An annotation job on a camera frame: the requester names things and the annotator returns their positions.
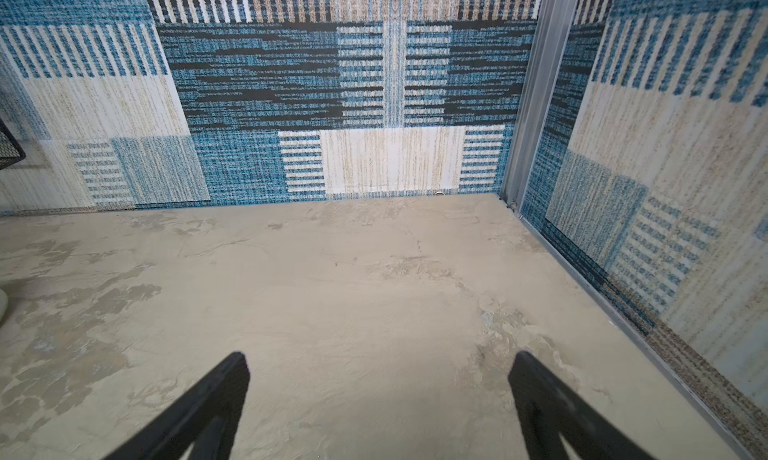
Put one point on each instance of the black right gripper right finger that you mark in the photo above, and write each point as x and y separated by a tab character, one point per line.
552	415

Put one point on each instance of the black mesh shelf rack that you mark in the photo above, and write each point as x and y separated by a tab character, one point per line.
11	151

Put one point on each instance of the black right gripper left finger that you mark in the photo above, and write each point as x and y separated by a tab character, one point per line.
201	424

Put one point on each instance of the white sneaker shoe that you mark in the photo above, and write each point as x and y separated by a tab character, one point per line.
4	302

